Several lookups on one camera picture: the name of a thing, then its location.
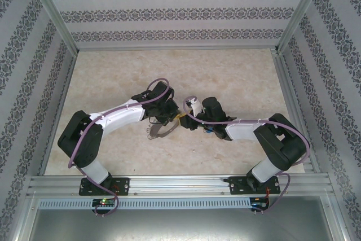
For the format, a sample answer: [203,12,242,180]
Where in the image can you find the metal disc with key rings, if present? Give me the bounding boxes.
[146,119,182,141]

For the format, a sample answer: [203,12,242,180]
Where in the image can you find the grey metal panel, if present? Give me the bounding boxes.
[28,209,347,241]

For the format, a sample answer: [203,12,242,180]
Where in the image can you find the small circuit board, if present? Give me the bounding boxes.
[93,198,118,208]
[252,195,271,211]

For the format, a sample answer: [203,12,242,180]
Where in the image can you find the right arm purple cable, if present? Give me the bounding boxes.
[182,95,310,213]

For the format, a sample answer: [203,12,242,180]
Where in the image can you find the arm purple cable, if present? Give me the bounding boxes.
[68,78,175,218]
[182,95,310,213]

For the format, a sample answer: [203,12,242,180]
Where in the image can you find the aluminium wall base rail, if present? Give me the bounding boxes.
[75,42,280,52]

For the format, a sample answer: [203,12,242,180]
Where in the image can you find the long aluminium mounting rail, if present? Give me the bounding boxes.
[27,174,336,196]

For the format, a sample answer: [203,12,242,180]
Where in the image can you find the slotted grey cable duct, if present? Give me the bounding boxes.
[38,197,252,211]

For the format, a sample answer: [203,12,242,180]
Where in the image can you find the aluminium side rail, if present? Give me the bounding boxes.
[271,49,321,174]

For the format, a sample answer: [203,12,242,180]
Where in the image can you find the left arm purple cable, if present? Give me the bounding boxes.
[68,78,175,218]

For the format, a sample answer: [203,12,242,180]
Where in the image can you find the aluminium frame post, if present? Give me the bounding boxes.
[24,0,79,53]
[276,0,330,53]

